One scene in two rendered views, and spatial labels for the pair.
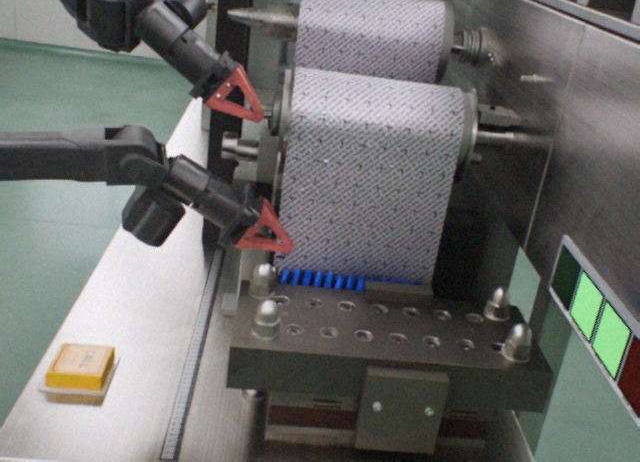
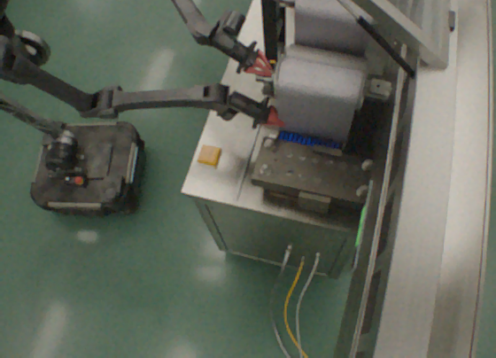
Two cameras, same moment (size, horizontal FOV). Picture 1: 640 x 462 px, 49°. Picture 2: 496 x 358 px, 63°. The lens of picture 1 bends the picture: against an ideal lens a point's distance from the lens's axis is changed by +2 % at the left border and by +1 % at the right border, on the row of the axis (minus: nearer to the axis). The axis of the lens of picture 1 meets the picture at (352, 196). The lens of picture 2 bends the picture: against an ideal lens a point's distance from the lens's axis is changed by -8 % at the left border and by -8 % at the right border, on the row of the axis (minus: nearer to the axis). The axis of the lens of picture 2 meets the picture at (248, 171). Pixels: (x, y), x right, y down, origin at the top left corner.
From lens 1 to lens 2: 0.85 m
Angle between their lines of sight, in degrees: 48
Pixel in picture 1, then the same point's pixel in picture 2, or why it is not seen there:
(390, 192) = (324, 116)
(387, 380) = (306, 198)
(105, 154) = (203, 103)
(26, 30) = not seen: outside the picture
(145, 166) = (218, 108)
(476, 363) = (343, 197)
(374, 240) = (320, 128)
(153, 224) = (227, 116)
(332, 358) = (287, 187)
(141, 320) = (233, 128)
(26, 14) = not seen: outside the picture
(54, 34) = not seen: outside the picture
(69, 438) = (205, 187)
